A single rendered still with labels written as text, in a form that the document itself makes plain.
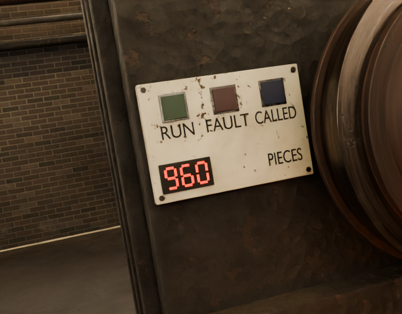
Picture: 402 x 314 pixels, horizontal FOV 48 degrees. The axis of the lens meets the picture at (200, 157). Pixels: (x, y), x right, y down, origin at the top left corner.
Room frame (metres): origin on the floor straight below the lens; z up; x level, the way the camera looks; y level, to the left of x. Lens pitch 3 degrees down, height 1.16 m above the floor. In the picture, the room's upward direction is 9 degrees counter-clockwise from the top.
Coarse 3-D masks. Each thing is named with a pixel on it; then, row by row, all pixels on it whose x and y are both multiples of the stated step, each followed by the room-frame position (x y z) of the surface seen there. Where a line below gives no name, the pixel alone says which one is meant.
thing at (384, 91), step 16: (400, 16) 0.59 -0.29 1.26; (384, 32) 0.60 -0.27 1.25; (400, 32) 0.59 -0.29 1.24; (384, 48) 0.59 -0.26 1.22; (400, 48) 0.59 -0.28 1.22; (368, 64) 0.60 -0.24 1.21; (384, 64) 0.59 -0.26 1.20; (400, 64) 0.58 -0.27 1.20; (368, 80) 0.59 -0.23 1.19; (384, 80) 0.59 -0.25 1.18; (400, 80) 0.57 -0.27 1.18; (368, 96) 0.58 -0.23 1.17; (384, 96) 0.58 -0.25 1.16; (400, 96) 0.57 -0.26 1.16; (368, 112) 0.58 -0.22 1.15; (384, 112) 0.58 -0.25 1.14; (400, 112) 0.57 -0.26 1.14; (368, 128) 0.58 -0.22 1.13; (384, 128) 0.58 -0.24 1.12; (400, 128) 0.57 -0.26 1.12; (368, 144) 0.58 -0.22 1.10; (384, 144) 0.58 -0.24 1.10; (400, 144) 0.57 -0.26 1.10; (368, 160) 0.59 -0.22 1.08; (384, 160) 0.58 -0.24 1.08; (400, 160) 0.58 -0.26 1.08; (384, 176) 0.58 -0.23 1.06; (400, 176) 0.59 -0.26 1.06; (384, 192) 0.60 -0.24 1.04; (400, 192) 0.59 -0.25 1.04; (400, 208) 0.58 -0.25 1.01
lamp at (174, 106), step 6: (168, 96) 0.67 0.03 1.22; (174, 96) 0.67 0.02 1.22; (180, 96) 0.67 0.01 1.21; (162, 102) 0.66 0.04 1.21; (168, 102) 0.67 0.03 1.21; (174, 102) 0.67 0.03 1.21; (180, 102) 0.67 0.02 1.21; (162, 108) 0.67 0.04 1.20; (168, 108) 0.67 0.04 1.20; (174, 108) 0.67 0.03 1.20; (180, 108) 0.67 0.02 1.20; (168, 114) 0.67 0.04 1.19; (174, 114) 0.67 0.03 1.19; (180, 114) 0.67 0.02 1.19; (186, 114) 0.67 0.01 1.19
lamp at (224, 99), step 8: (216, 88) 0.68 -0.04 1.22; (224, 88) 0.69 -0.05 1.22; (232, 88) 0.69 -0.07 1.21; (216, 96) 0.68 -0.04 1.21; (224, 96) 0.69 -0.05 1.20; (232, 96) 0.69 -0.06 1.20; (216, 104) 0.68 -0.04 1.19; (224, 104) 0.69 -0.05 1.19; (232, 104) 0.69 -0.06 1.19; (216, 112) 0.68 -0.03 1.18
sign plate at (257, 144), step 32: (160, 96) 0.67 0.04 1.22; (192, 96) 0.68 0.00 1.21; (256, 96) 0.70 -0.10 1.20; (288, 96) 0.72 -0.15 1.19; (160, 128) 0.67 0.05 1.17; (192, 128) 0.68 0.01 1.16; (224, 128) 0.69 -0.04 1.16; (256, 128) 0.70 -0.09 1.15; (288, 128) 0.71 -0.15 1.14; (160, 160) 0.67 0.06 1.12; (192, 160) 0.67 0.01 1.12; (224, 160) 0.69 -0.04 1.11; (256, 160) 0.70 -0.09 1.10; (288, 160) 0.71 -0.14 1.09; (160, 192) 0.66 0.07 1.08; (192, 192) 0.67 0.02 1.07
